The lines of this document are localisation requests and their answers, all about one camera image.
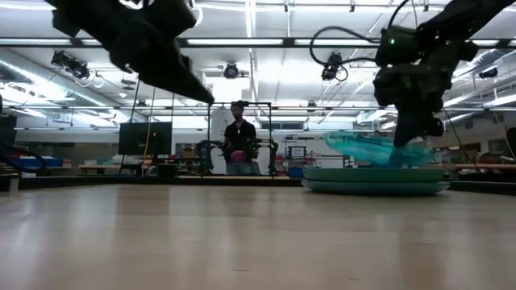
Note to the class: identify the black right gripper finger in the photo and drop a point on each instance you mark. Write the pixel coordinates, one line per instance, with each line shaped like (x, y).
(433, 127)
(407, 129)

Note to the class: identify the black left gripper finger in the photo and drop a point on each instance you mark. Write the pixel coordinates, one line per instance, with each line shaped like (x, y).
(177, 76)

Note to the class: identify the small translucent blue plate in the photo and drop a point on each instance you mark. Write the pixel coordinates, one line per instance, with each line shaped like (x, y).
(363, 149)

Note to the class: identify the large light blue-grey plate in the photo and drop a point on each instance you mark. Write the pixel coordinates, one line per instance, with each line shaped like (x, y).
(375, 188)

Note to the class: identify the neighbouring workstation robot arm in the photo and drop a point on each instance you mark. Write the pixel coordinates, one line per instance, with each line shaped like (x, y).
(268, 155)
(203, 155)

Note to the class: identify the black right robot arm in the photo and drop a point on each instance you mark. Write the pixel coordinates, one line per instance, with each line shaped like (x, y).
(463, 16)

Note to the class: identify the large dark green plate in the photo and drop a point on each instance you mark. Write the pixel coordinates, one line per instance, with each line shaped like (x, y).
(371, 175)

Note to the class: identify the wooden workbench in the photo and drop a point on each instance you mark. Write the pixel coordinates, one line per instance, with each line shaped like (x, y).
(483, 166)

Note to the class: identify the black monitor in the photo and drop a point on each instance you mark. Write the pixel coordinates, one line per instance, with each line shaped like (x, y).
(137, 139)

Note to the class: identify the person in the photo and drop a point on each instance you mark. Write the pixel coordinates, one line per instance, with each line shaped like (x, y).
(240, 133)

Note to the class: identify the pink round object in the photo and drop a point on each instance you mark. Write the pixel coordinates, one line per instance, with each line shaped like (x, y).
(238, 156)

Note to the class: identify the white framed sign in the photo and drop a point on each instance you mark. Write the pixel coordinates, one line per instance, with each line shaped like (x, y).
(297, 152)

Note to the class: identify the blue bin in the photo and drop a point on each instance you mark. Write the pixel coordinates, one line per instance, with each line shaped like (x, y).
(296, 172)

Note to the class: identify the blue storage box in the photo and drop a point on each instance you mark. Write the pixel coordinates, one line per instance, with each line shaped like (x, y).
(40, 162)

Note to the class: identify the black overhead frame bar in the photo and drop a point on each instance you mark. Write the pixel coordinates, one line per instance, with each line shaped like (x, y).
(288, 42)

